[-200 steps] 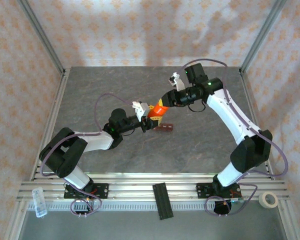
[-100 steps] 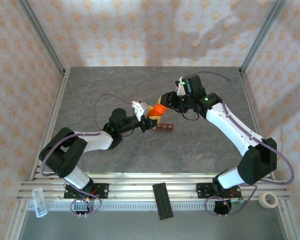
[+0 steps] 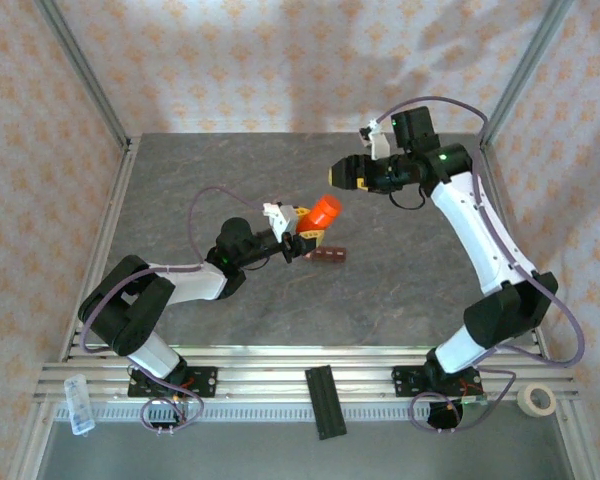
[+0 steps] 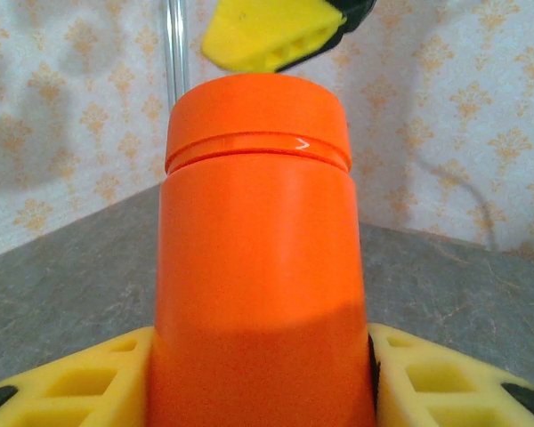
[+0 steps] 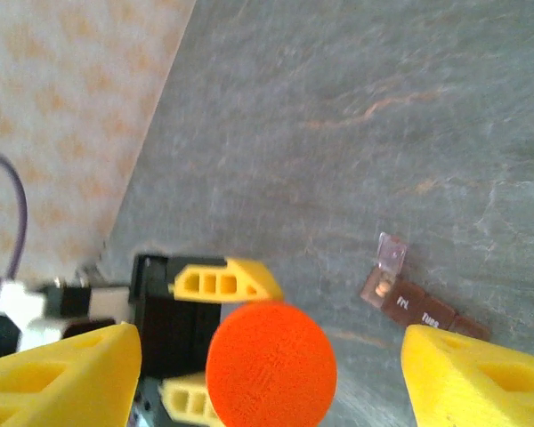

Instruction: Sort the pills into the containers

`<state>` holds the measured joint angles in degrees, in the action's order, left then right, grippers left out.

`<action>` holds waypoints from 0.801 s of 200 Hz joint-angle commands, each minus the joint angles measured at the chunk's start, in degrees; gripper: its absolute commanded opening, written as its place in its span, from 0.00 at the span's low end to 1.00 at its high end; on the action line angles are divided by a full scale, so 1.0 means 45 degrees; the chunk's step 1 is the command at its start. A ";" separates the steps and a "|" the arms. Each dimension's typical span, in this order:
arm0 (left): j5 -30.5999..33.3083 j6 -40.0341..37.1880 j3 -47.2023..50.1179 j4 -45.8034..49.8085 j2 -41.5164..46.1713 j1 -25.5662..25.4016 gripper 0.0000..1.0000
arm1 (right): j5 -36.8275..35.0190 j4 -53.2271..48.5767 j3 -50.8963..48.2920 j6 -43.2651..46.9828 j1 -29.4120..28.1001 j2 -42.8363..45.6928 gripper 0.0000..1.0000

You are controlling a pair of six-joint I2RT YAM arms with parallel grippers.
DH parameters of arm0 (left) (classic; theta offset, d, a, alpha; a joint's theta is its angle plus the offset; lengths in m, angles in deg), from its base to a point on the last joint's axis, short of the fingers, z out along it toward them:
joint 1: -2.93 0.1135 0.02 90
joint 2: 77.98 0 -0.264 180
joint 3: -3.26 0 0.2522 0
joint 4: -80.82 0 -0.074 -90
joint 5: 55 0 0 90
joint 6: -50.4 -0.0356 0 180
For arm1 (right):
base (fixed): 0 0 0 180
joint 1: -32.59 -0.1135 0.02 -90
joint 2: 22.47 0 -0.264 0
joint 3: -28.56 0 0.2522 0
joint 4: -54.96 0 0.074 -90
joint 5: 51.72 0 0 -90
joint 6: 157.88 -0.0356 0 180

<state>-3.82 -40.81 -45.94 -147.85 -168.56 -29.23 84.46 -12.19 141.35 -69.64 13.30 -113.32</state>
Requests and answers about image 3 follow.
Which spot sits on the white orange patterned curtain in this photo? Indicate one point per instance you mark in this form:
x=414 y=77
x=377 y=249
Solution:
x=230 y=60

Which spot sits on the aluminium corner post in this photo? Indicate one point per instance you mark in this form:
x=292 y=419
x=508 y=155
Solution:
x=86 y=70
x=524 y=70

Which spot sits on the white masking tape roll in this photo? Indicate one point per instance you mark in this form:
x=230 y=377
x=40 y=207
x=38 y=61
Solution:
x=522 y=402

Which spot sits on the small green circuit board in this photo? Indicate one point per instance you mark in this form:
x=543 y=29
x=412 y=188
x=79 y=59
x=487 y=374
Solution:
x=475 y=401

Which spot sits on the aluminium side rail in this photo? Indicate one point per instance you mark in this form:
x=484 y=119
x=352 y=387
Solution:
x=501 y=200
x=105 y=225

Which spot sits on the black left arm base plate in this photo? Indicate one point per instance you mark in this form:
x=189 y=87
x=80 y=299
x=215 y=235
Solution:
x=207 y=382

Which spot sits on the orange pill bottle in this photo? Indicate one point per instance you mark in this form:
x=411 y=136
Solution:
x=315 y=222

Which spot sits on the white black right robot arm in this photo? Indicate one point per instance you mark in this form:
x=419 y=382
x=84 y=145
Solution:
x=480 y=240

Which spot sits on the aluminium front rail frame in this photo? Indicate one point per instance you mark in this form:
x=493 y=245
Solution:
x=280 y=380

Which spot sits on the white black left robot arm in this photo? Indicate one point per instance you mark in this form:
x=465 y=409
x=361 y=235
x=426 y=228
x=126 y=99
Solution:
x=195 y=285

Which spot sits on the grey metal panel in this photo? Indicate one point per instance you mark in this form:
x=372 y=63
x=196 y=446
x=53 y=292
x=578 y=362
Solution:
x=230 y=455

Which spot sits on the black plastic rail piece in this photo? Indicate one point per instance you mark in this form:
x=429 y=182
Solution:
x=325 y=400

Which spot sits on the orange bottle cap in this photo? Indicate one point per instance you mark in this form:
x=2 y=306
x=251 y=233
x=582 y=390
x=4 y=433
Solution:
x=330 y=205

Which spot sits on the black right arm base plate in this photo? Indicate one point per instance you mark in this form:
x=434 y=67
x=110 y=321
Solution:
x=402 y=382

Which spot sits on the brown chocolate bar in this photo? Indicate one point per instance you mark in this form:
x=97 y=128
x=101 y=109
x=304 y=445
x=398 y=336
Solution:
x=330 y=255

